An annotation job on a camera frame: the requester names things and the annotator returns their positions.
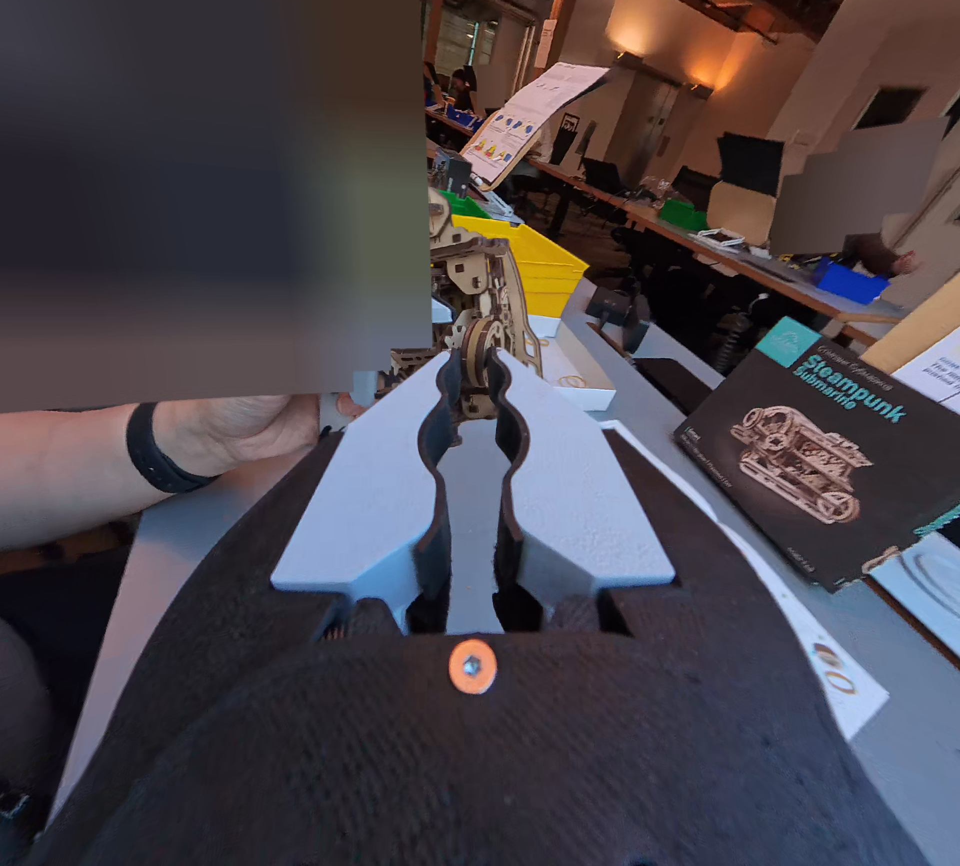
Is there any person's left forearm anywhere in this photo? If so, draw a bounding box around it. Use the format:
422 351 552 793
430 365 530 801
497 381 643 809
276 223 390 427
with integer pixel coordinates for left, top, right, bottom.
0 403 162 552

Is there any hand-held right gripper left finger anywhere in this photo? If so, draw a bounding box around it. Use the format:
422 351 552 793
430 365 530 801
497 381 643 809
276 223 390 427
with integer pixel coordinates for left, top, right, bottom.
270 349 465 635

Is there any small black device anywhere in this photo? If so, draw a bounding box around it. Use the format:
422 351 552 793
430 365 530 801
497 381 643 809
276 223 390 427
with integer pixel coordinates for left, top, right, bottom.
585 285 650 353

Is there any white shallow tray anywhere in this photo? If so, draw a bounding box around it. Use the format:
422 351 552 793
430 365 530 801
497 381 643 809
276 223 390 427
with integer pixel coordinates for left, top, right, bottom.
536 335 639 412

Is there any wooden document stand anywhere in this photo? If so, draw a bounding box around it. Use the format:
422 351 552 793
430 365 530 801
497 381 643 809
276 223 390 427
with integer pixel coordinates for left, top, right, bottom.
480 124 543 192

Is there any person's left hand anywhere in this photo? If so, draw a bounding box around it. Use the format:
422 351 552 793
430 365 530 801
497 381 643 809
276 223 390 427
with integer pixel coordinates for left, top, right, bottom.
159 392 367 479

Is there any open assembly booklet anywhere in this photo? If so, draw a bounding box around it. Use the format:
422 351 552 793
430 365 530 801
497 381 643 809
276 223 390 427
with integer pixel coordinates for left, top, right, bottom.
600 420 890 741

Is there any black model kit box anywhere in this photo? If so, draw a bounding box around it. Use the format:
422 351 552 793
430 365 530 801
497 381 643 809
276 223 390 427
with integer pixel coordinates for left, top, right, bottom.
673 316 960 593

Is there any white printed instruction sheet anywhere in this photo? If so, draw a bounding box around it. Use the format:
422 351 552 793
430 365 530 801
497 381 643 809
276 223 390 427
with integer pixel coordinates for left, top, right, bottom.
459 61 610 191
891 330 960 419

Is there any open cardboard box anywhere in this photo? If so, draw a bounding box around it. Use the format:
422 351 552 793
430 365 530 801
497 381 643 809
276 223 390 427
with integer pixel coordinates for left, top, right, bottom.
707 133 786 248

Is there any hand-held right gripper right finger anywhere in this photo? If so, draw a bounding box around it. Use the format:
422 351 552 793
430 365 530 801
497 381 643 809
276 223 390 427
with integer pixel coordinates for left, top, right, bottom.
486 349 678 633

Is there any brown wooden submarine model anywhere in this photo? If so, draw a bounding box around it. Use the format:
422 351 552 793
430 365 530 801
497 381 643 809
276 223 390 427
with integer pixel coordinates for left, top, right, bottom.
375 193 545 426

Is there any black wristband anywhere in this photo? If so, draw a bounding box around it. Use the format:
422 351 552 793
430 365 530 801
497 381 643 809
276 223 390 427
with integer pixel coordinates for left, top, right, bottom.
125 401 220 494

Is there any yellow plastic bin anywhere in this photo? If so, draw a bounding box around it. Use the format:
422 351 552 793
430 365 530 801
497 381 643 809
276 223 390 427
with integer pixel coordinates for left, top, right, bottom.
452 214 591 320

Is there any long grey table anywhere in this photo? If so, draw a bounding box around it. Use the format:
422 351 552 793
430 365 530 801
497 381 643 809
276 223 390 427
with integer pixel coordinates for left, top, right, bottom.
525 157 909 346

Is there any green plastic bin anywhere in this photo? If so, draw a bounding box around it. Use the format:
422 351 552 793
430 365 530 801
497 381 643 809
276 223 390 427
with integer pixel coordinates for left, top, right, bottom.
658 199 711 232
438 188 492 219

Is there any pale plywood parts sheet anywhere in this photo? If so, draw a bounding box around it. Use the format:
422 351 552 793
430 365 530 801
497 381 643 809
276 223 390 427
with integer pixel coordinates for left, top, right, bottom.
862 529 960 661

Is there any dark grey equipment box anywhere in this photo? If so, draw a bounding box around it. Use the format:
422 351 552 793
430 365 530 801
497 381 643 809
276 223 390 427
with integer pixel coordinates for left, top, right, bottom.
433 152 474 197

